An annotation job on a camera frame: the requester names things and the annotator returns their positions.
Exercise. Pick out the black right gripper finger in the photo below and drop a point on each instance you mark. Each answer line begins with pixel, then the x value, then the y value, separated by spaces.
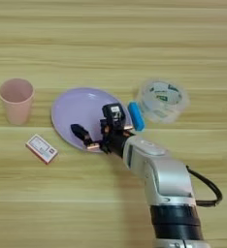
pixel 81 131
pixel 128 127

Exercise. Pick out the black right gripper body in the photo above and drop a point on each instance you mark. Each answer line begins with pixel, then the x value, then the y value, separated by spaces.
pixel 115 140

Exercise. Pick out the small red white box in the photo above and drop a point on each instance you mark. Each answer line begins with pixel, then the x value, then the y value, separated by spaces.
pixel 41 148

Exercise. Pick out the pink plastic cup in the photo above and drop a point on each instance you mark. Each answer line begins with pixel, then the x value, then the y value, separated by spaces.
pixel 17 103

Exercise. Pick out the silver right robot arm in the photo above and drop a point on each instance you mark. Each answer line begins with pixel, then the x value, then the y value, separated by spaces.
pixel 164 174

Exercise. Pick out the blue rectangular block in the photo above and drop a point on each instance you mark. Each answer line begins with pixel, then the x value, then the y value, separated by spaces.
pixel 136 116

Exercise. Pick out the purple round plate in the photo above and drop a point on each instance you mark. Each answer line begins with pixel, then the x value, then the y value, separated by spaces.
pixel 80 113

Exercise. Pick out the small black white-labelled box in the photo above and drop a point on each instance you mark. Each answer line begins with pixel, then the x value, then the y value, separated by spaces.
pixel 113 113

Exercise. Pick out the clear tape roll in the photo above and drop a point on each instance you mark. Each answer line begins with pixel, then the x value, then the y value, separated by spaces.
pixel 162 101

